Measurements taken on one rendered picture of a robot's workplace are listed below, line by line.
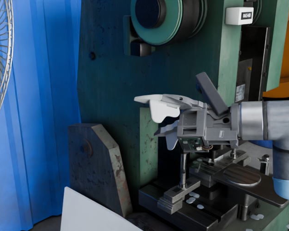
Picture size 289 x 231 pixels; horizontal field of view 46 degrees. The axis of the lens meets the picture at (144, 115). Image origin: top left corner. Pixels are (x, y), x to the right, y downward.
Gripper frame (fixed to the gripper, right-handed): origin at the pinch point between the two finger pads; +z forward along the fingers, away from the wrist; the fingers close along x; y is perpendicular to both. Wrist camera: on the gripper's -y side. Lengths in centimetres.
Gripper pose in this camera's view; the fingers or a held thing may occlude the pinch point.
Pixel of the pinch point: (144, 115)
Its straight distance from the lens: 74.8
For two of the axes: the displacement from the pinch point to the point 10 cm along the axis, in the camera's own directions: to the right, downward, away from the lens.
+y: -1.4, 8.5, -5.0
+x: 2.9, 5.2, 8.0
